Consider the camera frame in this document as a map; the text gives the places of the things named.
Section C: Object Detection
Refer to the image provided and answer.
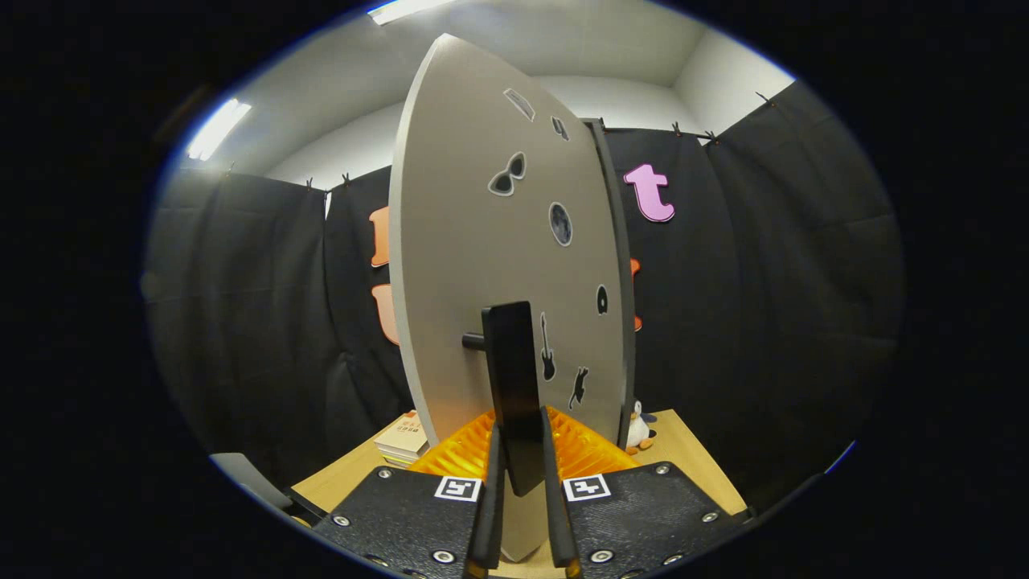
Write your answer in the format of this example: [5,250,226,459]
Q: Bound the beige cover book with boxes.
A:
[374,412,431,458]

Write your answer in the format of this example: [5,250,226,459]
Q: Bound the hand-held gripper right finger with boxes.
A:
[539,406,754,579]

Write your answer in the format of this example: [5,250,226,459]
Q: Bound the black backdrop cloth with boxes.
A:
[145,80,905,515]

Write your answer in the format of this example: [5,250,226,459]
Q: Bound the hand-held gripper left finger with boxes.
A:
[311,410,507,579]

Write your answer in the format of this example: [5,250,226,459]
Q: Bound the wide ceiling light panel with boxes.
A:
[367,0,455,25]

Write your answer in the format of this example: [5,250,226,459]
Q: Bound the row of black clips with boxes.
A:
[228,91,777,191]

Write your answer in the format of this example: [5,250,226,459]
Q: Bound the narrow ceiling light strip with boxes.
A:
[187,98,252,162]

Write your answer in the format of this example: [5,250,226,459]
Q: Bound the penguin plush toy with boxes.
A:
[625,400,658,455]

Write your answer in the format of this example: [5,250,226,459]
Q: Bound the dark grey shoe cabinet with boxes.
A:
[580,117,638,451]

